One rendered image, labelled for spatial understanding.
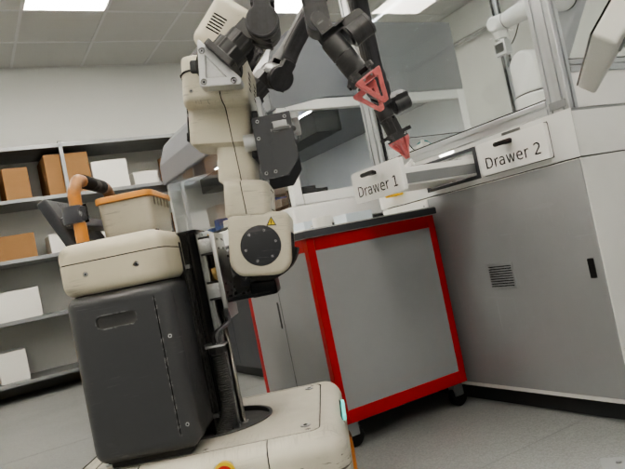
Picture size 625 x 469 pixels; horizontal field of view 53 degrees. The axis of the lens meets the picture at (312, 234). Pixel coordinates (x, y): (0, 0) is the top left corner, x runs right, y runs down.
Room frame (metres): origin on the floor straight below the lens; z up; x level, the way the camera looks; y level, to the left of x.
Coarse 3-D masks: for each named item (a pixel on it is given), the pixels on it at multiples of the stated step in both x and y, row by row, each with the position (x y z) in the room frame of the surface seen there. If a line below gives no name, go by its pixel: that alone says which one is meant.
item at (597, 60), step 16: (608, 0) 1.10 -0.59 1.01; (624, 0) 1.09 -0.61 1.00; (608, 16) 1.10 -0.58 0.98; (624, 16) 1.09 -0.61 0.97; (592, 32) 1.11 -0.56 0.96; (608, 32) 1.10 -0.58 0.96; (624, 32) 1.10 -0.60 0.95; (592, 48) 1.19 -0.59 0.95; (608, 48) 1.14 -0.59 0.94; (592, 64) 1.30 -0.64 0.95; (608, 64) 1.29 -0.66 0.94; (592, 80) 1.44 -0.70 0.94
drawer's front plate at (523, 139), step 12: (516, 132) 2.01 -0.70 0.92; (528, 132) 1.97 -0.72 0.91; (540, 132) 1.93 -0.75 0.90; (480, 144) 2.15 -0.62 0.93; (492, 144) 2.10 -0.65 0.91; (504, 144) 2.06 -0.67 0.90; (516, 144) 2.01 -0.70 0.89; (528, 144) 1.97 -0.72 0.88; (540, 144) 1.93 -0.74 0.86; (480, 156) 2.16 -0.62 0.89; (492, 156) 2.11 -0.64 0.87; (504, 156) 2.07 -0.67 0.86; (516, 156) 2.02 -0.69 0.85; (528, 156) 1.98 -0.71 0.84; (540, 156) 1.94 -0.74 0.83; (552, 156) 1.92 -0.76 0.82; (492, 168) 2.12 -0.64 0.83; (504, 168) 2.08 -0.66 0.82
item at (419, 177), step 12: (408, 168) 2.07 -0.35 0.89; (420, 168) 2.10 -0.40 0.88; (432, 168) 2.12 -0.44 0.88; (444, 168) 2.14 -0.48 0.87; (456, 168) 2.17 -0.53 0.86; (468, 168) 2.19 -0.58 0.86; (408, 180) 2.06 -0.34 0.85; (420, 180) 2.09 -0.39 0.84; (432, 180) 2.12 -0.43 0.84; (444, 180) 2.16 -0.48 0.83; (456, 180) 2.28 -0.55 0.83
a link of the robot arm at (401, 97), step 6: (396, 90) 2.17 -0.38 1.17; (402, 90) 2.16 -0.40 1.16; (390, 96) 2.15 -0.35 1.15; (396, 96) 2.14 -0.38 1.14; (402, 96) 2.15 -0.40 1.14; (408, 96) 2.16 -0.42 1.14; (378, 102) 2.13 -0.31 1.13; (384, 102) 2.11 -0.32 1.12; (390, 102) 2.12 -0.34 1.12; (396, 102) 2.15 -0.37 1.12; (402, 102) 2.15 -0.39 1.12; (408, 102) 2.16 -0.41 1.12; (402, 108) 2.16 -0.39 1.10
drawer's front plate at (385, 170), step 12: (372, 168) 2.16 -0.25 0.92; (384, 168) 2.10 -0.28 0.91; (396, 168) 2.05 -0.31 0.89; (360, 180) 2.24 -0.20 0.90; (372, 180) 2.17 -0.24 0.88; (384, 180) 2.12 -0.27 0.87; (396, 180) 2.06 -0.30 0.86; (360, 192) 2.25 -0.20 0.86; (384, 192) 2.13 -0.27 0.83; (396, 192) 2.07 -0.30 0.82
